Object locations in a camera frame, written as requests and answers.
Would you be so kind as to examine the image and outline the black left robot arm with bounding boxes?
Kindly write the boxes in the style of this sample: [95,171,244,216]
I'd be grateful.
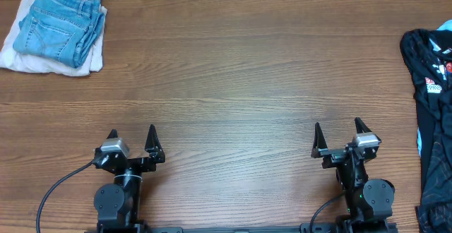
[93,125,165,232]

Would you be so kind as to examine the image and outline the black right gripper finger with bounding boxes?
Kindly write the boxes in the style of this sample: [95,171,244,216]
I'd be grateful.
[355,117,371,133]
[311,122,328,157]

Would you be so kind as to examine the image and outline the folded white trousers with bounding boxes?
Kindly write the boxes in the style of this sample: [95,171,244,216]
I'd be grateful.
[1,0,105,77]

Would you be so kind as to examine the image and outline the blue denim jeans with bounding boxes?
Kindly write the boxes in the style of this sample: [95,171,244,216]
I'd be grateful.
[13,0,105,68]

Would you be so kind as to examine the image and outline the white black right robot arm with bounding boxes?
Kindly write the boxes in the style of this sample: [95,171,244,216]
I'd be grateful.
[309,117,398,232]

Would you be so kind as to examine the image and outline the black printed garment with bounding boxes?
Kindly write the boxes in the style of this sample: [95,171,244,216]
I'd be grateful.
[400,29,451,232]

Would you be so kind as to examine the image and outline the light blue garment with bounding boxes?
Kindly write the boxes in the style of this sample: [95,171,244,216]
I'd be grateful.
[437,20,452,31]

